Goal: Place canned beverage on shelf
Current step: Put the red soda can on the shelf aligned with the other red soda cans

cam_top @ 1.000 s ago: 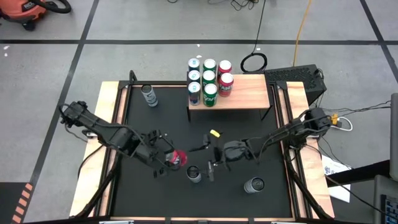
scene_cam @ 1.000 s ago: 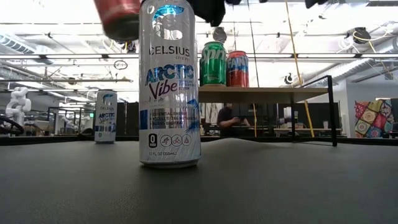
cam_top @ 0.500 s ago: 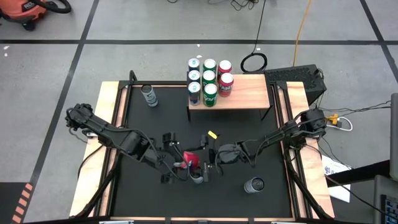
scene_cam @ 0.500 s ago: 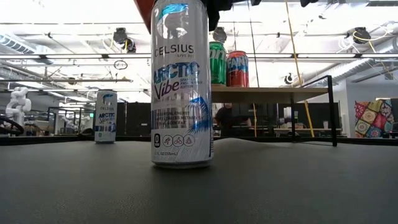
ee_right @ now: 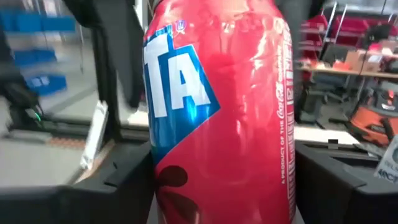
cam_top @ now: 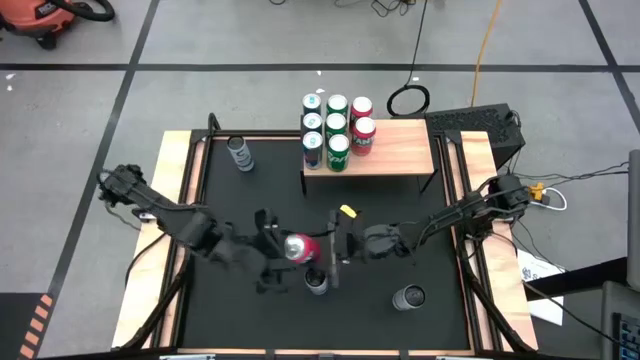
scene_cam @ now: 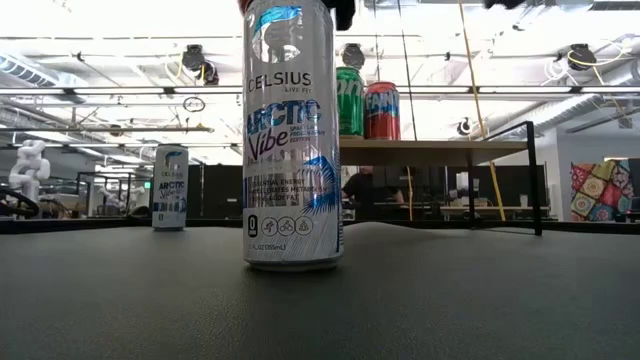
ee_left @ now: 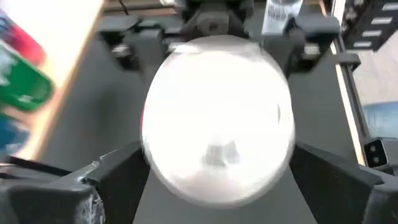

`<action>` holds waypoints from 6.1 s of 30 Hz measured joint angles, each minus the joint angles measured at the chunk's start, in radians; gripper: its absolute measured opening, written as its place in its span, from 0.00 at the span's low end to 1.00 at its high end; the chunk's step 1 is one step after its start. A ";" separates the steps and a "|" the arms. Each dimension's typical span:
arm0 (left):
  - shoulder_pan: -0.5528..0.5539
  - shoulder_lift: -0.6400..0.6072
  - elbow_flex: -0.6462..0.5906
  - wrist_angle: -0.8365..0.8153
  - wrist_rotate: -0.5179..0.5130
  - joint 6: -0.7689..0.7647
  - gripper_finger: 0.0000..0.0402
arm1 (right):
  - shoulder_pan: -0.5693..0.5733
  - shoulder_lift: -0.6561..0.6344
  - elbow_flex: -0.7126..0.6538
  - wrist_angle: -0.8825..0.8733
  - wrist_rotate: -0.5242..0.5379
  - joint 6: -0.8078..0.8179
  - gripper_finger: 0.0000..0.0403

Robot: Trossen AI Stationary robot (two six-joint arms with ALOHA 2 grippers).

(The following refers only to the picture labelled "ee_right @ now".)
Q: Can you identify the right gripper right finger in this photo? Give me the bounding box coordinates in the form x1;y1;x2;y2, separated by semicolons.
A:
294;139;398;224

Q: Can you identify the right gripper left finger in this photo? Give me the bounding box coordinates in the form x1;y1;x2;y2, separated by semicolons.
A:
0;140;155;224

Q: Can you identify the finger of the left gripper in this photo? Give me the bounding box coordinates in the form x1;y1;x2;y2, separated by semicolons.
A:
93;0;146;110
275;0;324;110

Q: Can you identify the red Fanta strawberry can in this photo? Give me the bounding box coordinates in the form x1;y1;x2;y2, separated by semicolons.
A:
142;0;296;224

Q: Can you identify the black office chair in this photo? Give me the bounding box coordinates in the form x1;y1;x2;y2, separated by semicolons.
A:
298;73;346;124

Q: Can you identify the cluttered wooden workbench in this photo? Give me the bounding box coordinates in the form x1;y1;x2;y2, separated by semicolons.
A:
297;40;398;80

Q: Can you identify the cardboard box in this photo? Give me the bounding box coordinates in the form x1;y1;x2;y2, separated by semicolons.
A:
345;49;386;72

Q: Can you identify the red storage bin rack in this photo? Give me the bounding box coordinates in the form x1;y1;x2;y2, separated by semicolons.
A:
300;0;398;60

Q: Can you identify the silver Celsius Arctic Vibe can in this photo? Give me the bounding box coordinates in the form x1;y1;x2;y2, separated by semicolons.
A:
374;135;398;185

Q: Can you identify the silver metal plate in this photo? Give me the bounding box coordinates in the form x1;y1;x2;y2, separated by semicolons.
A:
80;100;109;171

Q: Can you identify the orange shop vacuum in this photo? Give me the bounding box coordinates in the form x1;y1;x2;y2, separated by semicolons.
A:
347;88;398;147

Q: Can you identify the blue storage bin rack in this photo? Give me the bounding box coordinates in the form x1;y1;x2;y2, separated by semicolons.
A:
0;7;77;96

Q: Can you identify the black table frame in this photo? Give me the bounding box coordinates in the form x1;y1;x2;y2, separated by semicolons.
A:
40;118;150;141

